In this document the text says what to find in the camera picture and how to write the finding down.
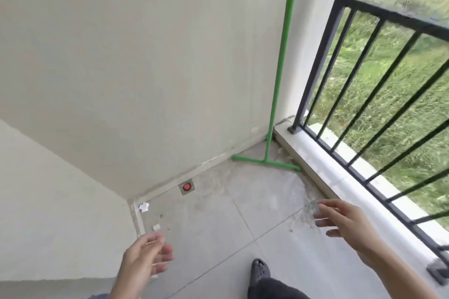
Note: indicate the person's left hand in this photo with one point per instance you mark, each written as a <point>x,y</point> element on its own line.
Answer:
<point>138,262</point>

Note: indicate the person's right hand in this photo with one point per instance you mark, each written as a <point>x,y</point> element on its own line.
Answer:
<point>352,223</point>

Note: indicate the person's left thumb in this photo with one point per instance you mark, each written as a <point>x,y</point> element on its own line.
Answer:
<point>154,238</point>

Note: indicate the person's right thumb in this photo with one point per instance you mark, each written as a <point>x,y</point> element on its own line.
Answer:
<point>331,204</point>

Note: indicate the person's left forearm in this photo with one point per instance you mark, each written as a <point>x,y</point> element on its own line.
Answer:
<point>129,290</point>

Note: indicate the person's right forearm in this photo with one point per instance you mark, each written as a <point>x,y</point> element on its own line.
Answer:
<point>403,272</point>

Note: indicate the white stone balcony ledge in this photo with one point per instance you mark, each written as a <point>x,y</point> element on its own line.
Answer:
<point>336,172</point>

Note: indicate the crumpled white paper scrap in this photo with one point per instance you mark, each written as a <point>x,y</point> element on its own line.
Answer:
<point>144,207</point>

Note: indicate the red floor drain cap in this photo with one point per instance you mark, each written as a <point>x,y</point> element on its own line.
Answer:
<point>187,187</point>

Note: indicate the black perforated clog shoe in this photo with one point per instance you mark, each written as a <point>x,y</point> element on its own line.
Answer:
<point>260,270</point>

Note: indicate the dark grey trouser leg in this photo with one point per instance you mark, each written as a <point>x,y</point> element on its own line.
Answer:
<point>277,290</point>

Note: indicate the green grass field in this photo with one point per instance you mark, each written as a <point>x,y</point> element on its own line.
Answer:
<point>403,74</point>

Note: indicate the green floor squeegee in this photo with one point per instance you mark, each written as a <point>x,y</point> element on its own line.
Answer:
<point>281,64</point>

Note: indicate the black metal balcony railing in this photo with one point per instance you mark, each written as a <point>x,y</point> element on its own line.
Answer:
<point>324,46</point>

